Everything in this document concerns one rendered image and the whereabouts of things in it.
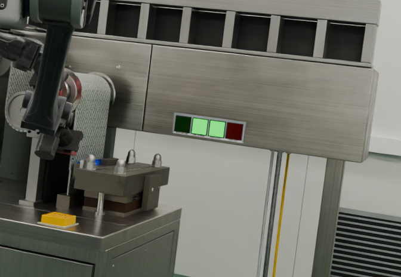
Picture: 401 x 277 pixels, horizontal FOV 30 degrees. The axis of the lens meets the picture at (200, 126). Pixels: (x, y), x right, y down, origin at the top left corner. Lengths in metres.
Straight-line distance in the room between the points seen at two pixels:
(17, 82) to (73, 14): 1.27
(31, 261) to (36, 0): 1.05
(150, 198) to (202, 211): 2.60
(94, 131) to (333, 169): 0.81
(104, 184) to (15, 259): 0.34
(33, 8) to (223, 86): 1.35
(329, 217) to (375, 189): 2.17
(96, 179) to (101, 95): 0.33
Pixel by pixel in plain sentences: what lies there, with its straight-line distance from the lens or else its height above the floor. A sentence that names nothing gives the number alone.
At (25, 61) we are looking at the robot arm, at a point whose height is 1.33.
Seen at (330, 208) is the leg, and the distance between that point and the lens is 2.59.
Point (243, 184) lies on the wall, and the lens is 4.88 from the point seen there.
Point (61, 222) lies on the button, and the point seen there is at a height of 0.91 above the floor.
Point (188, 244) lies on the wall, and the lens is 5.03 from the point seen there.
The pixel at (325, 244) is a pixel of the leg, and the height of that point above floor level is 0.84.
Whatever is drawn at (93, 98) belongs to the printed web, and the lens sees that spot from 2.40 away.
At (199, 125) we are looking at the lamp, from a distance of 2.49.
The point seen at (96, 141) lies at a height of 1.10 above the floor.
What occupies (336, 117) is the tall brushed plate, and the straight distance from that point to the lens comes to 2.41.
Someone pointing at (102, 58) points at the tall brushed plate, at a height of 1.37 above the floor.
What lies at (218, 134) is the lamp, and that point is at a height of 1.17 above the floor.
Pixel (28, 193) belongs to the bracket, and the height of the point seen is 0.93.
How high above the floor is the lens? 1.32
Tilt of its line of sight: 3 degrees down
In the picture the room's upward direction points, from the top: 7 degrees clockwise
